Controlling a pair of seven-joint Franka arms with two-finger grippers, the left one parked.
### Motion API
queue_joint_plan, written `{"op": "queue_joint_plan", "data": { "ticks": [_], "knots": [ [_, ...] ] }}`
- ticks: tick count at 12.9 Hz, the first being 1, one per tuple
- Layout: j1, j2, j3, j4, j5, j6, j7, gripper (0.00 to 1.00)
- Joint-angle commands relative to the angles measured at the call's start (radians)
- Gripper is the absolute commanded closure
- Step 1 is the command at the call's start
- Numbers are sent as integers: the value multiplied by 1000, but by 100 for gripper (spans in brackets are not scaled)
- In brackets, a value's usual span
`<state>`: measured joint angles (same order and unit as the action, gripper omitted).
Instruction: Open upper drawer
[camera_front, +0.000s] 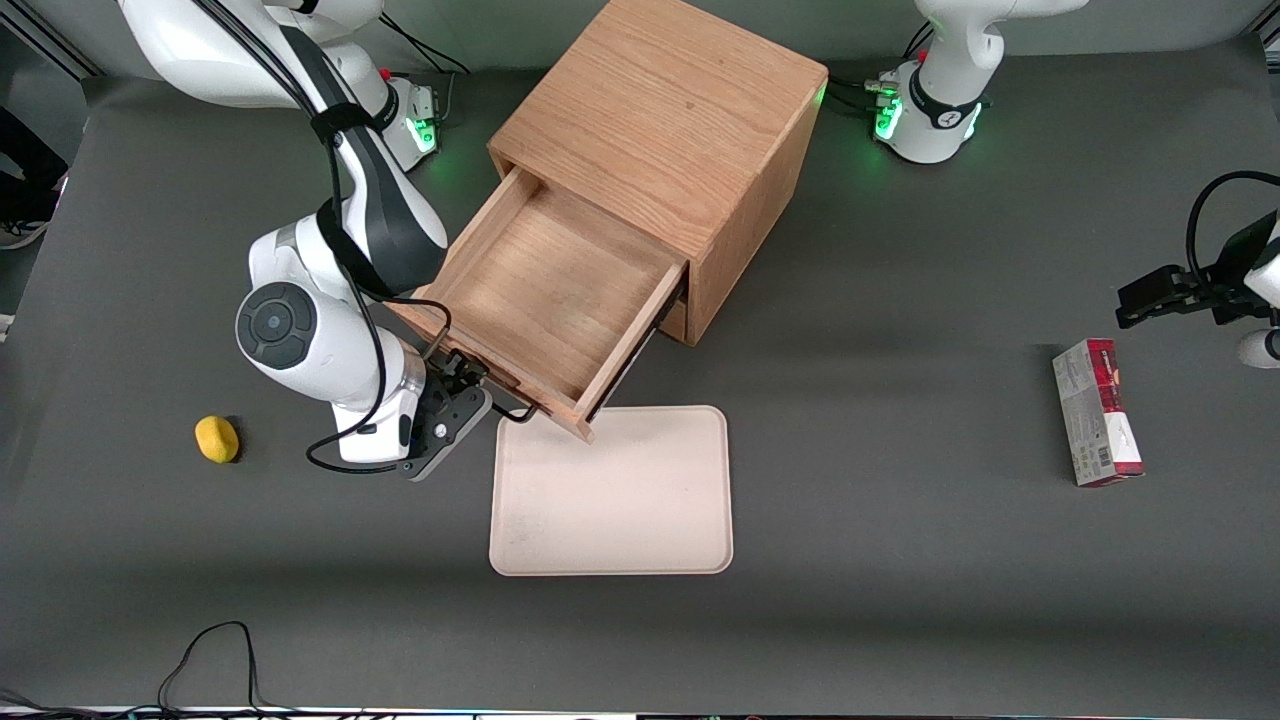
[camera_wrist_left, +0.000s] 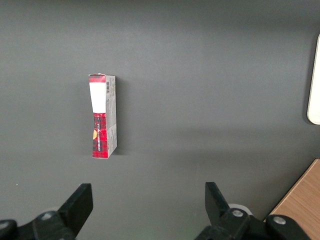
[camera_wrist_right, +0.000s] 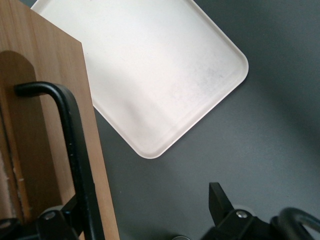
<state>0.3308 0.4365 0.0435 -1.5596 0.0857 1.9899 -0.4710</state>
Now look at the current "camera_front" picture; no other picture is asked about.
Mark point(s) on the wooden drawer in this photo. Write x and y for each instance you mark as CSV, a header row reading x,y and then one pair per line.
x,y
550,290

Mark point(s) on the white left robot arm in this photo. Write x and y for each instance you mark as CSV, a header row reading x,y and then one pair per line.
x,y
940,90

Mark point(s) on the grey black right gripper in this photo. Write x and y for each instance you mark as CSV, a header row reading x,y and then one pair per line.
x,y
447,384

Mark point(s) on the black trouser leg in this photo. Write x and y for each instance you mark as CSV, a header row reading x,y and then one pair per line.
x,y
25,160

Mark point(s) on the red and grey carton box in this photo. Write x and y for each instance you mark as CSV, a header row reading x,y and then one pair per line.
x,y
1095,410

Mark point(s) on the white rectangular plastic tray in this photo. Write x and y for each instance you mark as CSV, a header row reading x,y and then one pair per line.
x,y
610,490

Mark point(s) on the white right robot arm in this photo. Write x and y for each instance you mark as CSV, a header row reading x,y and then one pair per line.
x,y
330,360

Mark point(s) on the aluminium frame rail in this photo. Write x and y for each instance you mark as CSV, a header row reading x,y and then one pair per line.
x,y
50,45

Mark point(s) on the wooden drawer cabinet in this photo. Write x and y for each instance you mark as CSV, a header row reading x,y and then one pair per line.
x,y
660,110

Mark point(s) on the yellow lemon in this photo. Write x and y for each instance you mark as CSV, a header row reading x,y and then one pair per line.
x,y
217,439

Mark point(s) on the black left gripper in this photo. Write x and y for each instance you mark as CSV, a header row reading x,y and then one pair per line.
x,y
1232,281

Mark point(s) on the grey sneaker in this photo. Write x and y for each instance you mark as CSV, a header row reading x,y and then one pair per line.
x,y
22,235

